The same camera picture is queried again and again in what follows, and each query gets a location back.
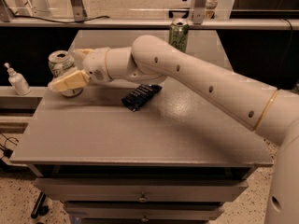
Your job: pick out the metal bracket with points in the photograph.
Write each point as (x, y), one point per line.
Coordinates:
(198, 11)
(79, 11)

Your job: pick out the green soda can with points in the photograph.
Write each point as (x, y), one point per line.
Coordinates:
(178, 34)

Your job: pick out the metal bracket right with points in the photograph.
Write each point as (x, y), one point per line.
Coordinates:
(198, 11)

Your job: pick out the white pump lotion bottle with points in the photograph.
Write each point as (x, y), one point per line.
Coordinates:
(17, 81)

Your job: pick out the black table leg caster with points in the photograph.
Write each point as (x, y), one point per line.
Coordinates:
(40, 209)

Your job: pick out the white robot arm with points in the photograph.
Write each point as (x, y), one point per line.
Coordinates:
(270, 112)

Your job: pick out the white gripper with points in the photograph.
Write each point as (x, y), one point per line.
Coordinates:
(94, 64)

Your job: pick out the grey drawer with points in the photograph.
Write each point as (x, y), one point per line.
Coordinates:
(144, 211)
(141, 190)

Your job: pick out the white green 7up can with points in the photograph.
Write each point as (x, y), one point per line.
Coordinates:
(60, 62)

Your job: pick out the dark blue snack packet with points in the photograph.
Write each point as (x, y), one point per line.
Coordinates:
(135, 99)

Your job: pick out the metal bracket left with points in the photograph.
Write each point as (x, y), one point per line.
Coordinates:
(79, 11)

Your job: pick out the upper grey drawer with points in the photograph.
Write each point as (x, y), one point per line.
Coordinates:
(141, 190)

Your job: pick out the lower grey drawer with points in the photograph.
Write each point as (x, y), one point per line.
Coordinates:
(144, 211)

